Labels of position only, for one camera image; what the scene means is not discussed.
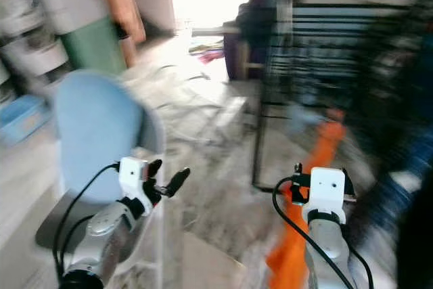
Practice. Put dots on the orange t-shirt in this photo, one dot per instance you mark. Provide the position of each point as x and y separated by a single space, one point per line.
291 255

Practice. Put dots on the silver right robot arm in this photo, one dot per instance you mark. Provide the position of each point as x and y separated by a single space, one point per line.
328 248

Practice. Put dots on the light blue pillow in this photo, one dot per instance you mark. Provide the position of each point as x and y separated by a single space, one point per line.
98 133

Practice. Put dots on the white folding chair grey seat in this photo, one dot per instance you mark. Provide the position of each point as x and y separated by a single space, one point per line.
64 225

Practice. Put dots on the black metal drying rack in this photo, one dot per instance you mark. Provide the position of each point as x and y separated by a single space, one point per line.
311 52

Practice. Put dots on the black hanging garment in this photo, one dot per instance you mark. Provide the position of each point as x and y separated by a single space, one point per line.
399 99

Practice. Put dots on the pink slippers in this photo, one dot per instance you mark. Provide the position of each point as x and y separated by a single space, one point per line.
206 53

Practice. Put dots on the green and grey cabinet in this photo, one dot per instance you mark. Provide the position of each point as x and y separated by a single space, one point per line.
93 47

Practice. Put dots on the light blue plastic basket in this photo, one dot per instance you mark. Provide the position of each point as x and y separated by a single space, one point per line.
24 120

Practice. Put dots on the purple storage box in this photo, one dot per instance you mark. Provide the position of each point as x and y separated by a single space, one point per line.
243 32

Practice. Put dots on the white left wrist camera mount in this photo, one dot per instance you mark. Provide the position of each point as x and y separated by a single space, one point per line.
132 177

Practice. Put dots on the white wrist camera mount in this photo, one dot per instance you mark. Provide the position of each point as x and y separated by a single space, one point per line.
325 191
132 177

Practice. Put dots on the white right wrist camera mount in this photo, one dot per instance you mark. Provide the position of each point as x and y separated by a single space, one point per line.
325 191

